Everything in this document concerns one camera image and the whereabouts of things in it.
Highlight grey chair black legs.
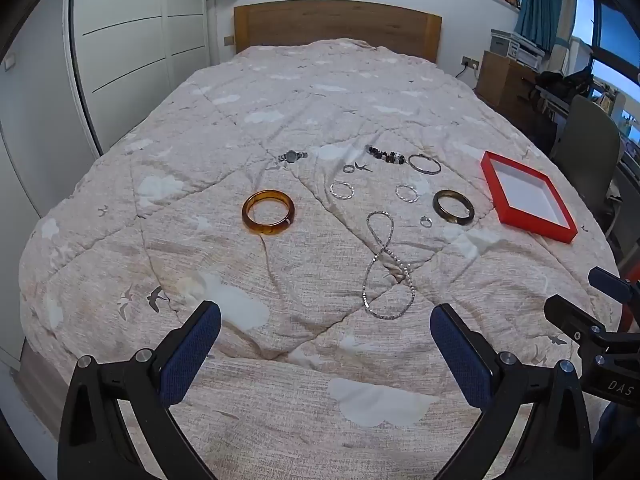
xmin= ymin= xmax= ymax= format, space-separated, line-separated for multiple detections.
xmin=550 ymin=95 xmax=624 ymax=213

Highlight red jewelry box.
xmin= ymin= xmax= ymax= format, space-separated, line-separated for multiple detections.
xmin=480 ymin=150 xmax=579 ymax=245

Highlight grey white printer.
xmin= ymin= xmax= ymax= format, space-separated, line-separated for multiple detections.
xmin=487 ymin=30 xmax=544 ymax=69

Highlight thin silver bangle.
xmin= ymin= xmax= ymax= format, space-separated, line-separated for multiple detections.
xmin=407 ymin=154 xmax=443 ymax=176

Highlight silver chain necklace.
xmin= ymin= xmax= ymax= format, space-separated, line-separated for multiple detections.
xmin=362 ymin=211 xmax=416 ymax=320

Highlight amber bangle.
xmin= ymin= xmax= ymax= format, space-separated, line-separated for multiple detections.
xmin=242 ymin=190 xmax=295 ymax=236

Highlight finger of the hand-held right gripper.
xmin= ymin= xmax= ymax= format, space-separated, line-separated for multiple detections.
xmin=544 ymin=294 xmax=621 ymax=361
xmin=588 ymin=266 xmax=637 ymax=304

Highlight white wardrobe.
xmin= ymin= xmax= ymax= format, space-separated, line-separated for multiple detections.
xmin=0 ymin=0 xmax=221 ymax=371

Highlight dark beaded bracelet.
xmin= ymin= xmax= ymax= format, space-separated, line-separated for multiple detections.
xmin=366 ymin=144 xmax=407 ymax=166

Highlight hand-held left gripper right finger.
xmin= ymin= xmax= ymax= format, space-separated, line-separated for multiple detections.
xmin=430 ymin=302 xmax=593 ymax=480

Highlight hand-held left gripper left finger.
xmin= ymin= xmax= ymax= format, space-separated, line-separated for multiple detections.
xmin=57 ymin=300 xmax=222 ymax=480

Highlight black bag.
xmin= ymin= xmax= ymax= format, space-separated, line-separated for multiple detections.
xmin=537 ymin=67 xmax=594 ymax=102

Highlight dark brown bangle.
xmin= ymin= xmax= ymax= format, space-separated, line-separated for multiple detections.
xmin=432 ymin=189 xmax=476 ymax=226

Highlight wooden bed headboard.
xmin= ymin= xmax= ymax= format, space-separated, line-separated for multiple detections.
xmin=233 ymin=0 xmax=443 ymax=65

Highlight wooden dresser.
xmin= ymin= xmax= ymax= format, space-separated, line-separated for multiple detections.
xmin=475 ymin=50 xmax=558 ymax=127

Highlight long teal curtain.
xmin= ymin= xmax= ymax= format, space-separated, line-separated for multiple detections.
xmin=515 ymin=0 xmax=574 ymax=54

